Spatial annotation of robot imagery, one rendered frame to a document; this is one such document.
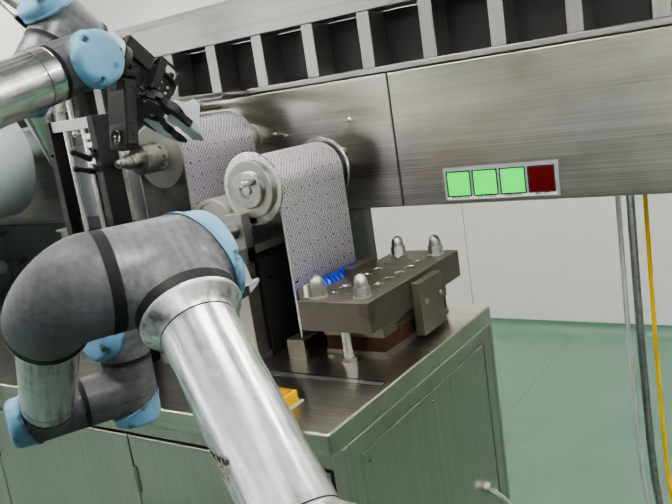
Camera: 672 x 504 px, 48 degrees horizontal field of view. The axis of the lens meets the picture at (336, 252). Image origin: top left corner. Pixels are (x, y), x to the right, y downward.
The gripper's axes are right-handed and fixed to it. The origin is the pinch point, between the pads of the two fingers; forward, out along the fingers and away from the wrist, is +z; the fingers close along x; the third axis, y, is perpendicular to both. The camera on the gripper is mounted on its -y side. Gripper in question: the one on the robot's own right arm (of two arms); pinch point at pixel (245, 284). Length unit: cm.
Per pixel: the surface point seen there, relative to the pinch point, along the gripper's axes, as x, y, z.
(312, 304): -7.3, -6.6, 9.5
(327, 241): -0.2, 1.6, 27.6
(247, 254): 7.1, 3.3, 9.8
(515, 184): -36, 9, 45
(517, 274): 56, -77, 279
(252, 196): 4.6, 14.7, 11.5
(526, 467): 4, -109, 135
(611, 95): -56, 24, 46
